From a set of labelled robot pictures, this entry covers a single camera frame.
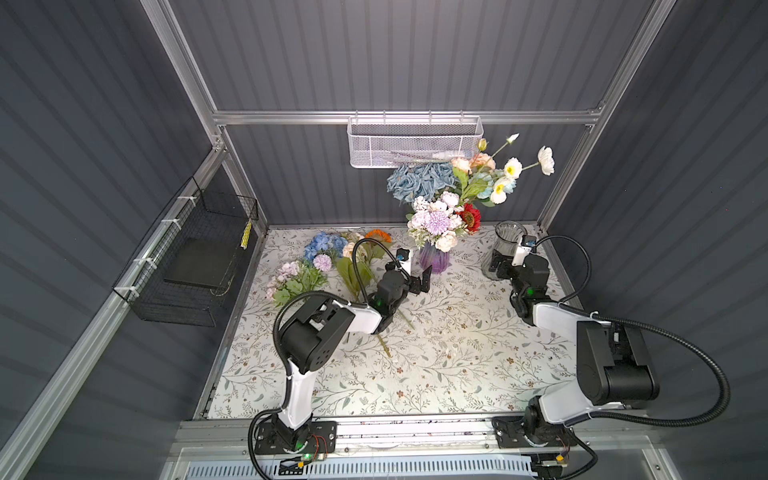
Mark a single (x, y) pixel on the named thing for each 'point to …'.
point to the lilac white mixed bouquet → (436, 222)
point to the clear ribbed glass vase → (506, 239)
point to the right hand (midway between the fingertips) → (514, 253)
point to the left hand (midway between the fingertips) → (417, 262)
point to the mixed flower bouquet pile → (330, 263)
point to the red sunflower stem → (471, 217)
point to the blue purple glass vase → (429, 255)
